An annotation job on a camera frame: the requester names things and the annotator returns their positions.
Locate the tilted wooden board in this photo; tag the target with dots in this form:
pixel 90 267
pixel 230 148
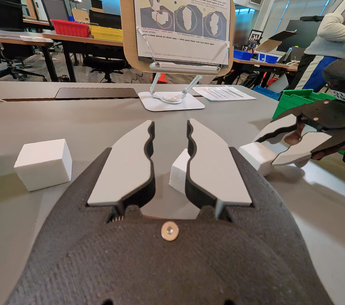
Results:
pixel 269 43

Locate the yellow plastic bin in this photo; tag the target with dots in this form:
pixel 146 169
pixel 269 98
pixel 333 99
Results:
pixel 106 33

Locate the blue plastic bin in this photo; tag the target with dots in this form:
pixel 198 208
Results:
pixel 266 58
pixel 242 55

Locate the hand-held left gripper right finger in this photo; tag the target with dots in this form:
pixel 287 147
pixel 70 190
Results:
pixel 215 170

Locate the orange cone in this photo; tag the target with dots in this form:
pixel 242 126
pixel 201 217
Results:
pixel 162 79

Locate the green plastic bin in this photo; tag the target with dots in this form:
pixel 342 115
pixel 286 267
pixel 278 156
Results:
pixel 293 103

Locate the black white marker tag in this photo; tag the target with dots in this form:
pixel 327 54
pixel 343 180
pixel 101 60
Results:
pixel 255 36

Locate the laminated paper sheet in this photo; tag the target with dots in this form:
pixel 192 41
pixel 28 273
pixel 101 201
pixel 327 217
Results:
pixel 223 93

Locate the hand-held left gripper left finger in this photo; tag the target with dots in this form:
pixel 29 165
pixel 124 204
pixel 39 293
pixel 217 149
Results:
pixel 126 170

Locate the red plastic bin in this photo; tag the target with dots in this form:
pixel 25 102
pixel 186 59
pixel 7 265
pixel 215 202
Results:
pixel 70 28

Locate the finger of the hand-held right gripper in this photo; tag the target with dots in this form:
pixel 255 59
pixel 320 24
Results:
pixel 280 127
pixel 299 151

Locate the printed instruction sheet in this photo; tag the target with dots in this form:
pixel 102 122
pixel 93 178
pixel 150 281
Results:
pixel 183 0

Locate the wooden document stand white base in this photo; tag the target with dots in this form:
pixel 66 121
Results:
pixel 125 27

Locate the black monitor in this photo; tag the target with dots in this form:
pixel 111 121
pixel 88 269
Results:
pixel 105 19
pixel 10 14
pixel 299 35

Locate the person's right hand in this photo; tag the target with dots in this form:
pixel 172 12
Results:
pixel 295 135

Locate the wooden desk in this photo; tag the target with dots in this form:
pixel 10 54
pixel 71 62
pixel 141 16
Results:
pixel 269 64
pixel 80 39
pixel 24 38

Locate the white foam cube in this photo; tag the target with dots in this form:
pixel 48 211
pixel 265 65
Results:
pixel 179 170
pixel 256 155
pixel 40 165

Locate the black office chair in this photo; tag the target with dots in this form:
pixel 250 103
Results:
pixel 105 63
pixel 16 62

